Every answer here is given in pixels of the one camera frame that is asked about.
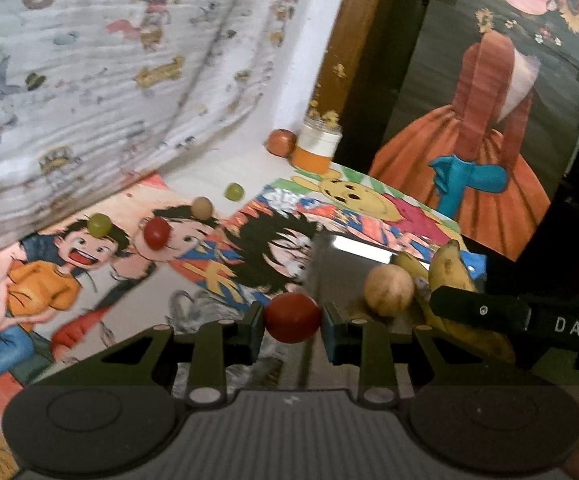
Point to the wooden door frame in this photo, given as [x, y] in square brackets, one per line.
[354, 35]

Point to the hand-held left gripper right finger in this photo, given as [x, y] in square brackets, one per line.
[332, 335]

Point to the boys cartoon drawing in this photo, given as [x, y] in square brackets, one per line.
[44, 285]

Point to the red cherry tomato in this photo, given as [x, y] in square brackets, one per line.
[157, 232]
[292, 317]

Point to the wall poster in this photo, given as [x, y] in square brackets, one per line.
[494, 135]

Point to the small tan round fruit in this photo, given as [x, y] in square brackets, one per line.
[202, 206]

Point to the red apple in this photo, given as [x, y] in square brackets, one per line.
[282, 142]

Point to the white and orange jar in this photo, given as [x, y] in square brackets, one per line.
[317, 147]

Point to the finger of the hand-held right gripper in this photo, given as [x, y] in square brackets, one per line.
[482, 310]

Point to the spotted yellow banana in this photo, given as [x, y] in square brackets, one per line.
[452, 267]

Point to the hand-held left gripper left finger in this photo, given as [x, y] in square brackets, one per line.
[255, 332]

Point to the striped tan melon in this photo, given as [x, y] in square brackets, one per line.
[388, 290]

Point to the white printed blanket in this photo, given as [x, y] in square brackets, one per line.
[94, 85]

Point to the green grape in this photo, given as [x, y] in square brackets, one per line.
[234, 191]
[99, 224]

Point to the banana with sticker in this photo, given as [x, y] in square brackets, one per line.
[469, 340]

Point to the metal tray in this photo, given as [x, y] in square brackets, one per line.
[339, 270]

